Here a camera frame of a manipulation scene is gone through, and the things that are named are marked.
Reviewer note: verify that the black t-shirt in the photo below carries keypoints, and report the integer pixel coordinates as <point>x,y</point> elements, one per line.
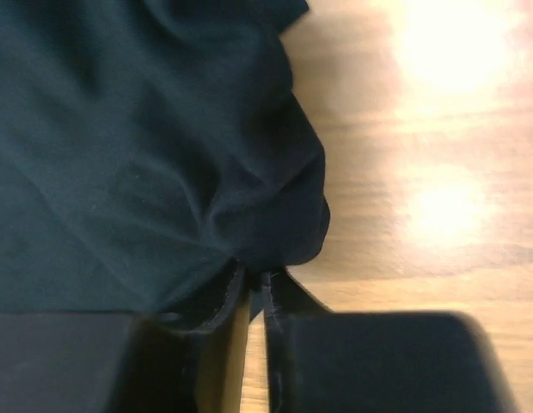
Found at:
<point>146,147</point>

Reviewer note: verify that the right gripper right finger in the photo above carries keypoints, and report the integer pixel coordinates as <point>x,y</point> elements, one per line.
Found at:
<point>319,360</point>

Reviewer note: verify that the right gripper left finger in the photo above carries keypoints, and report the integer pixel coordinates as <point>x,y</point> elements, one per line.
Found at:
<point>187,360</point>

